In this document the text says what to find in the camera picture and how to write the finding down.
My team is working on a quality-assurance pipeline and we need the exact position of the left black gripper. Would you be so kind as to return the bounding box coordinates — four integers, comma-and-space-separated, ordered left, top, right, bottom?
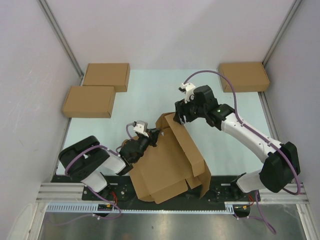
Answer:
132, 127, 161, 163

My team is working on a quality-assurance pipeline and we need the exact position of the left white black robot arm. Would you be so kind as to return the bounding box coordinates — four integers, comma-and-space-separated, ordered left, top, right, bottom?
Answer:
58, 128, 161, 200

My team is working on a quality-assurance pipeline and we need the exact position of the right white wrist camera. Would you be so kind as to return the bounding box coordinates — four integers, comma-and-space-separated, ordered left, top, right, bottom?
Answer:
178, 83, 196, 104

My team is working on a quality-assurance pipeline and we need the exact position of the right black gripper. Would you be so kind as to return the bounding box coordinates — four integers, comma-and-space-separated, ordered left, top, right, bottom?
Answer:
173, 94, 207, 125

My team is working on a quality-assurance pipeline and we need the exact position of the right aluminium corner post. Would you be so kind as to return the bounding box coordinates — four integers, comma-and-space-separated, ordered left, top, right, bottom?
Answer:
262, 0, 304, 68

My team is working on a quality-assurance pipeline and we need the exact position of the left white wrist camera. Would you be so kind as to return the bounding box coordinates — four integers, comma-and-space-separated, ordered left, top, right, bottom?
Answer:
133, 120, 148, 136

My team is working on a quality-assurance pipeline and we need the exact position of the left aluminium corner post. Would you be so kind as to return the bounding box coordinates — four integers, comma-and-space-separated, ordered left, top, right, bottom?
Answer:
37, 0, 84, 78

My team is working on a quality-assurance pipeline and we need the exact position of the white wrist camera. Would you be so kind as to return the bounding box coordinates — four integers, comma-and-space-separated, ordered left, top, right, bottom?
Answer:
133, 120, 148, 136
178, 83, 196, 104

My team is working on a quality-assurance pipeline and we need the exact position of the aluminium corner post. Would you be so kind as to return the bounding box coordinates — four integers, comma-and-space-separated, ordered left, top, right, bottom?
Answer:
262, 0, 304, 68
37, 0, 84, 78

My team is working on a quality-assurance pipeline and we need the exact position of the cardboard box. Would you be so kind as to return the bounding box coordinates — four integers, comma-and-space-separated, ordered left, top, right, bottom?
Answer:
129, 112, 211, 204
62, 86, 116, 119
82, 63, 131, 93
218, 62, 270, 93

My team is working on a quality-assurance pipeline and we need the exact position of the white slotted cable duct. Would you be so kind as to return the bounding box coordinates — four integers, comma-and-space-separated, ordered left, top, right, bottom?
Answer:
45, 202, 234, 215

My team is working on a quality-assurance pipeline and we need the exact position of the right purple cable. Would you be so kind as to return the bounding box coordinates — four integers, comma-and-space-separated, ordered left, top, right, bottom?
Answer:
184, 70, 302, 235

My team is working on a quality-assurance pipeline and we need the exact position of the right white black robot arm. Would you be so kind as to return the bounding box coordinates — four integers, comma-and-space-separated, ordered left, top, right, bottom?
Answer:
173, 83, 300, 201

